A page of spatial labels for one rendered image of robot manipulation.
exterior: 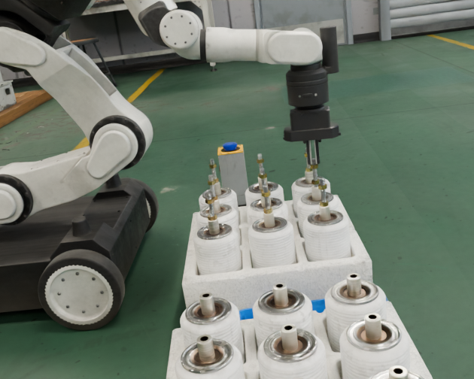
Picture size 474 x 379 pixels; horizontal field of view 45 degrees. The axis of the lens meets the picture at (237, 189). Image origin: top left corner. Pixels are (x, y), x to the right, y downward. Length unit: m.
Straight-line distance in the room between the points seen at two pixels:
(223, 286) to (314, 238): 0.21
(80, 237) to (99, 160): 0.20
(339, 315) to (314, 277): 0.28
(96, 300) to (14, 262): 0.23
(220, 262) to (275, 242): 0.12
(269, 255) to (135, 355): 0.38
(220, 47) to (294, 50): 0.15
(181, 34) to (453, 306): 0.84
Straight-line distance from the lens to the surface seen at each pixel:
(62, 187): 1.57
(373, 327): 0.82
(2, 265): 1.51
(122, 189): 1.73
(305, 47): 1.18
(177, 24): 1.18
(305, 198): 1.32
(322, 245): 1.19
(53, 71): 1.47
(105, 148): 1.45
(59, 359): 1.39
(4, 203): 1.59
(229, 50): 1.20
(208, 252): 1.18
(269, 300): 0.93
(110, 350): 1.36
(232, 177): 1.56
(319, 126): 1.24
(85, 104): 1.49
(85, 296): 1.42
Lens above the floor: 0.73
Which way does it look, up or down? 20 degrees down
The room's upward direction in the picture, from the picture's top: 8 degrees counter-clockwise
